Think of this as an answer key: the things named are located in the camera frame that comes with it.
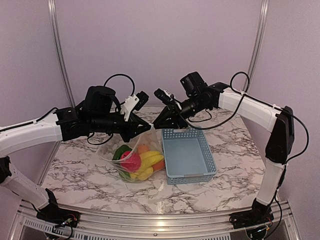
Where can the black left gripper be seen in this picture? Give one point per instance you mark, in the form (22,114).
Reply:
(133,127)

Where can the red toy apple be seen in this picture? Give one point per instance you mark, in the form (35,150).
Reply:
(132,164)

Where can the orange toy orange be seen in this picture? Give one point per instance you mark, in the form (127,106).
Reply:
(158,166)

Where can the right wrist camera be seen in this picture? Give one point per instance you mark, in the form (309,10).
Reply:
(165,97)

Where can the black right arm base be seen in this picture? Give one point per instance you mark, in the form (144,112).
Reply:
(258,214)

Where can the aluminium frame post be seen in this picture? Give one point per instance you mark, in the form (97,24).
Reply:
(59,51)
(258,42)

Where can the left aluminium frame post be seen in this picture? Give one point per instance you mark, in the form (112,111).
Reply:
(59,51)

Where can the green orange toy mango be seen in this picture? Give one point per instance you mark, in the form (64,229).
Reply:
(142,148)

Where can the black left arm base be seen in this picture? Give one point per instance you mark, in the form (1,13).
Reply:
(54,214)

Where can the green toy bell pepper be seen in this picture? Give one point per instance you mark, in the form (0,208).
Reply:
(120,151)

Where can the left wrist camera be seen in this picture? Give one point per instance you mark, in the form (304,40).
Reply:
(133,103)

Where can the aluminium front rail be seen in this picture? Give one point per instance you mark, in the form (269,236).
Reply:
(108,225)

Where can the grey plastic basket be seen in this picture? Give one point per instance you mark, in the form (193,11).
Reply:
(188,157)

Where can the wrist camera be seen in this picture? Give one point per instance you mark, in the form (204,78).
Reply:
(165,97)
(133,103)

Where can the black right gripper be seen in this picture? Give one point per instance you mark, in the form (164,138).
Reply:
(174,118)

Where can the yellow toy banana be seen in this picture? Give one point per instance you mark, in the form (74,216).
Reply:
(148,159)

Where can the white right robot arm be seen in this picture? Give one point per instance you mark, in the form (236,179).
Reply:
(279,122)

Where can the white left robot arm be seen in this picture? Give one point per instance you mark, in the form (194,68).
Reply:
(25,135)

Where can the clear zip top bag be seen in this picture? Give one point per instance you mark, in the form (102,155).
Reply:
(107,150)

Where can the right aluminium frame post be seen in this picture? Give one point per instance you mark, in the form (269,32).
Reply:
(258,42)

